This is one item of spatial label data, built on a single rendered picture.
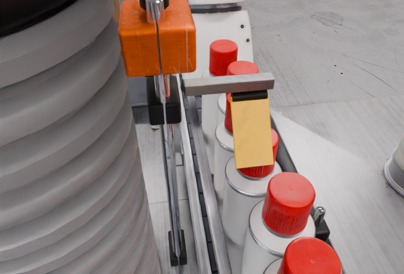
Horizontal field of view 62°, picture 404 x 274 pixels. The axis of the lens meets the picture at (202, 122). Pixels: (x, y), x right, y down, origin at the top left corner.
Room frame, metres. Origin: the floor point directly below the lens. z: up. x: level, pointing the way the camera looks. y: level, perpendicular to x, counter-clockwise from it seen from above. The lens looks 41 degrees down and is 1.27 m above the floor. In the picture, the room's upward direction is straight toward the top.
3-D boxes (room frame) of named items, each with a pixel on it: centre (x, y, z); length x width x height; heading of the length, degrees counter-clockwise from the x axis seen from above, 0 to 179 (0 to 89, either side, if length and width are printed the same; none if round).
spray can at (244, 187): (0.20, -0.05, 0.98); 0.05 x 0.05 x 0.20
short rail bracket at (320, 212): (0.23, -0.13, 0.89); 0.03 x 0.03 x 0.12; 8
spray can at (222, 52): (0.35, -0.03, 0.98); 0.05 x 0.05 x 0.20
